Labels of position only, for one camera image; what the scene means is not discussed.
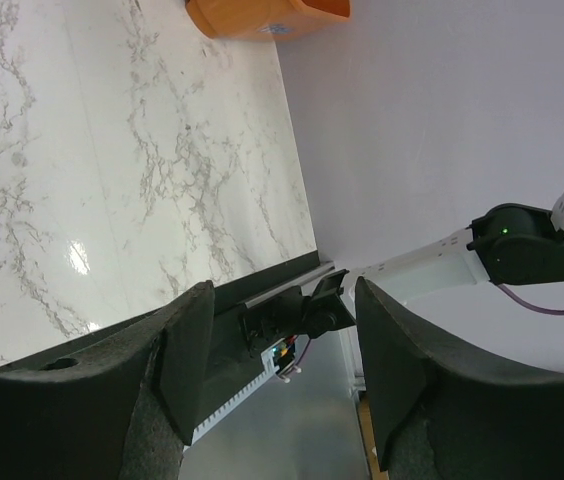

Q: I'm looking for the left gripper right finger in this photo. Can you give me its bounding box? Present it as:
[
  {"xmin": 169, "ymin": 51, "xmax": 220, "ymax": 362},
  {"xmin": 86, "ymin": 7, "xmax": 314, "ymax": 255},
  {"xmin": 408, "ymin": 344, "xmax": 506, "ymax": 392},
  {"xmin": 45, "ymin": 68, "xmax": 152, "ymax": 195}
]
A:
[{"xmin": 355, "ymin": 278, "xmax": 564, "ymax": 479}]

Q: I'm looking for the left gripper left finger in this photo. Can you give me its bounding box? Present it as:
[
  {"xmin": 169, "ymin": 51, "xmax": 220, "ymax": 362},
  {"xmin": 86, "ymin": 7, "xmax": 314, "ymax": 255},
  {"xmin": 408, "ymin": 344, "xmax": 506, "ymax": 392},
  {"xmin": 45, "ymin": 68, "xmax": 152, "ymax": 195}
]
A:
[{"xmin": 0, "ymin": 281, "xmax": 215, "ymax": 479}]

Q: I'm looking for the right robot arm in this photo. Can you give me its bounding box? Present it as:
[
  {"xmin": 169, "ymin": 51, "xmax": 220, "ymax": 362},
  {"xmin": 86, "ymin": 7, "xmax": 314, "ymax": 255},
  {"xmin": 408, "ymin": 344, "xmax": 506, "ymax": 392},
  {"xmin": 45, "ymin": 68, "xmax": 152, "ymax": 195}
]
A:
[{"xmin": 338, "ymin": 192, "xmax": 564, "ymax": 316}]

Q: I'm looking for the orange plastic basket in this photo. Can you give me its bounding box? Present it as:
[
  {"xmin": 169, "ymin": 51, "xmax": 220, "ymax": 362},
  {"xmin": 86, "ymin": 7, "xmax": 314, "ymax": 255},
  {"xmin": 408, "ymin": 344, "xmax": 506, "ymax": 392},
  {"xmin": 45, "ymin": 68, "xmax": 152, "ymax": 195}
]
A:
[{"xmin": 185, "ymin": 0, "xmax": 351, "ymax": 41}]

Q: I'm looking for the white cable duct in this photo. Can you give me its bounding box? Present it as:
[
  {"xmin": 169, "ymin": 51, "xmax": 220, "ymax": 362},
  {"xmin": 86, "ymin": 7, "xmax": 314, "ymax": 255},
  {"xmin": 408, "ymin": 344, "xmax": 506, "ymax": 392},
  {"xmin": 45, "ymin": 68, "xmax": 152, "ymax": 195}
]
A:
[{"xmin": 186, "ymin": 347, "xmax": 276, "ymax": 448}]

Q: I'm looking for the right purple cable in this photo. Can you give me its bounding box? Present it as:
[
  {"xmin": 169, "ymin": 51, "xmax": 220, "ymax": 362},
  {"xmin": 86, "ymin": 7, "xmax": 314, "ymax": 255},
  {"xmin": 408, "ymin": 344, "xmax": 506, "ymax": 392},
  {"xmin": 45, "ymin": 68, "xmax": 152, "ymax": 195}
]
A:
[{"xmin": 499, "ymin": 283, "xmax": 564, "ymax": 317}]

